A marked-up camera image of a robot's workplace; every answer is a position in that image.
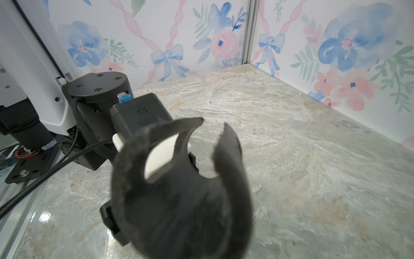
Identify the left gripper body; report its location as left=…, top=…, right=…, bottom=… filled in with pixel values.
left=99, top=152, right=198, bottom=247

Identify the black microphone stand pole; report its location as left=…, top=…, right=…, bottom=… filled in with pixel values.
left=111, top=117, right=253, bottom=259

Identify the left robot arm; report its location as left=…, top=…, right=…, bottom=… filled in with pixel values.
left=1, top=1, right=104, bottom=183

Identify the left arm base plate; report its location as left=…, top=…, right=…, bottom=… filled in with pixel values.
left=5, top=145, right=60, bottom=184

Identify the aluminium mounting rail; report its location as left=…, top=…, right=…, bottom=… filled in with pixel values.
left=1, top=146, right=46, bottom=259

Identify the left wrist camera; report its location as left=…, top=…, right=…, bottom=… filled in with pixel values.
left=110, top=93, right=178, bottom=180

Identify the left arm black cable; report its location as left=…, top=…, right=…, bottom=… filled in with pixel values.
left=0, top=127, right=114, bottom=219

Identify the right aluminium corner post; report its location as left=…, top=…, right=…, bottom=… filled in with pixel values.
left=241, top=0, right=260, bottom=64

